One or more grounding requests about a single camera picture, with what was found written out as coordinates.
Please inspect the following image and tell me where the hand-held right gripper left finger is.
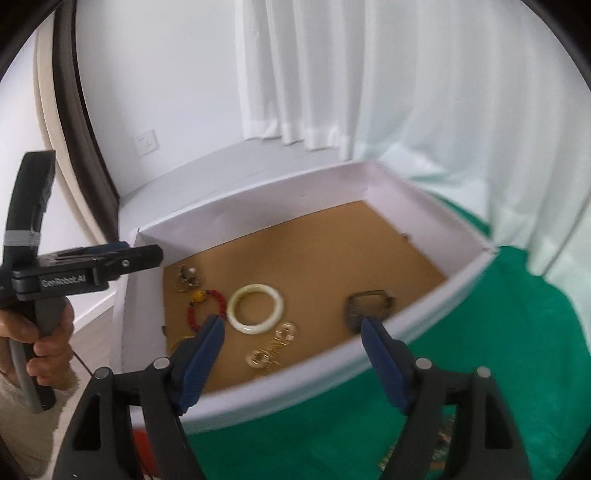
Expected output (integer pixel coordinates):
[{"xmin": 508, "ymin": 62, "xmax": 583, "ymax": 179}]
[{"xmin": 51, "ymin": 314, "xmax": 226, "ymax": 480}]

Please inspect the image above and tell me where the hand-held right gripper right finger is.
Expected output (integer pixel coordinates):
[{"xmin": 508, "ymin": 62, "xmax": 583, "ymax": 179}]
[{"xmin": 360, "ymin": 318, "xmax": 532, "ymax": 480}]

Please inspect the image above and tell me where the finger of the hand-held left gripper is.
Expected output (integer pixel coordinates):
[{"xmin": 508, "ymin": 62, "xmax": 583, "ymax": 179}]
[
  {"xmin": 51, "ymin": 243, "xmax": 131, "ymax": 260},
  {"xmin": 98, "ymin": 244, "xmax": 164, "ymax": 280}
]

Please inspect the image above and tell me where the red bead bracelet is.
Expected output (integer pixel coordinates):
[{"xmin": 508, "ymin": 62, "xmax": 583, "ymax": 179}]
[{"xmin": 186, "ymin": 288, "xmax": 228, "ymax": 333}]

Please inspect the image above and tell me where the gold chain link bracelet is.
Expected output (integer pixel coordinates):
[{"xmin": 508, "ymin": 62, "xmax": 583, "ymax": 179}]
[{"xmin": 246, "ymin": 322, "xmax": 297, "ymax": 371}]

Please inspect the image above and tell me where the dark brown buckle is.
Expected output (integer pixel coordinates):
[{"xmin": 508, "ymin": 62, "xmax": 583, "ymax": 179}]
[{"xmin": 345, "ymin": 289, "xmax": 397, "ymax": 334}]

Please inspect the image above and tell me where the pale jade bangle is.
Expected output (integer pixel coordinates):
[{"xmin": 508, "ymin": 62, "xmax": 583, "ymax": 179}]
[{"xmin": 226, "ymin": 283, "xmax": 284, "ymax": 334}]

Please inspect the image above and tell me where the white cardboard box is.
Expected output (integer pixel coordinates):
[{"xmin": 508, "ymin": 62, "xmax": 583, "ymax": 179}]
[{"xmin": 113, "ymin": 159, "xmax": 499, "ymax": 435}]

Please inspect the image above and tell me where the person's left forearm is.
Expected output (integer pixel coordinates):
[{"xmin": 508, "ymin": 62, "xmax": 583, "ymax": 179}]
[{"xmin": 0, "ymin": 369, "xmax": 86, "ymax": 480}]

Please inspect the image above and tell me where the person's left hand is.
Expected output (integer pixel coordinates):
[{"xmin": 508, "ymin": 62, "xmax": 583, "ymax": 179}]
[{"xmin": 0, "ymin": 300, "xmax": 77, "ymax": 389}]

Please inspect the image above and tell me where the gold bangle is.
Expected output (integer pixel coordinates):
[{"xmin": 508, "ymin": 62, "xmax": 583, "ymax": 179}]
[{"xmin": 378, "ymin": 411, "xmax": 460, "ymax": 474}]

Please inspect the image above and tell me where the green cloth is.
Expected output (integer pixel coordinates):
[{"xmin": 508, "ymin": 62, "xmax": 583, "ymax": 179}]
[{"xmin": 189, "ymin": 194, "xmax": 591, "ymax": 480}]

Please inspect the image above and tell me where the white curtain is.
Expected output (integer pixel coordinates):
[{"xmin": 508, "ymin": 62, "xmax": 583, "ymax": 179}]
[{"xmin": 238, "ymin": 0, "xmax": 591, "ymax": 282}]

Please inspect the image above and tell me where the black cable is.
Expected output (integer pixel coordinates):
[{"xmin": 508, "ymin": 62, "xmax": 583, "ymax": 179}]
[{"xmin": 69, "ymin": 351, "xmax": 95, "ymax": 379}]

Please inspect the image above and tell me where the white wall socket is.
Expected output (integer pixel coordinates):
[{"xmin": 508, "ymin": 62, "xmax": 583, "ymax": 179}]
[{"xmin": 135, "ymin": 130, "xmax": 160, "ymax": 156}]

